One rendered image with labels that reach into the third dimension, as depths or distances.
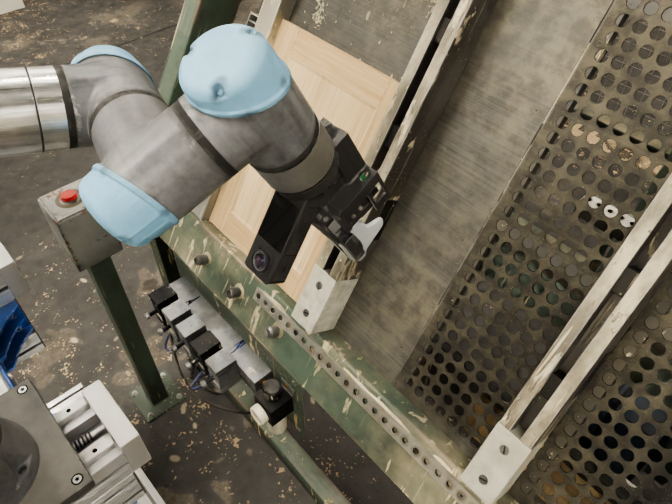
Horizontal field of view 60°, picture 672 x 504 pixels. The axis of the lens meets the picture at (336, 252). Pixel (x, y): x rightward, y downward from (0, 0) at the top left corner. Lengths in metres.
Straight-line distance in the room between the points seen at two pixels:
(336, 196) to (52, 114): 0.27
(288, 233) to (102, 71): 0.23
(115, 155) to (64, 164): 2.80
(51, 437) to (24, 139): 0.54
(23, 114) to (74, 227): 0.95
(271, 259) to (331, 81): 0.63
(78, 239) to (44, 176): 1.75
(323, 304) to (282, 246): 0.52
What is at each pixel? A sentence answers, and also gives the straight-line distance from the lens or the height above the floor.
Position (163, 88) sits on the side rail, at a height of 1.08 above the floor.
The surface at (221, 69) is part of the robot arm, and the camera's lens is 0.45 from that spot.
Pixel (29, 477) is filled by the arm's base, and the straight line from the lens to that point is 0.96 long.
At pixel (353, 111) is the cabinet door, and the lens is 1.14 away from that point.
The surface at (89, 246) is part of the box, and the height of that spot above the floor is 0.82.
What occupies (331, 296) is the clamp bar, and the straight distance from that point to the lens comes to 1.10.
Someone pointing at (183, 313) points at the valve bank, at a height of 0.76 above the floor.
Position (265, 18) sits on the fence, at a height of 1.30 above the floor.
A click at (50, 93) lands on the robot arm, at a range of 0.57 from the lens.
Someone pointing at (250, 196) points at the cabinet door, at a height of 0.99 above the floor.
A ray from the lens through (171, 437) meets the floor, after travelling 2.13.
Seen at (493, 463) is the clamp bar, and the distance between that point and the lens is 0.98.
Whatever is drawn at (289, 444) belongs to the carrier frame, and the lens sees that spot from 1.85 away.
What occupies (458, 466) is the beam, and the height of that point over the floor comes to 0.90.
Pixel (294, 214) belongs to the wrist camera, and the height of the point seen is 1.45.
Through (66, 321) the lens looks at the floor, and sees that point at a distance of 2.53.
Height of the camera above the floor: 1.85
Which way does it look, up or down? 47 degrees down
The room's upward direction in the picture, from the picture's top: straight up
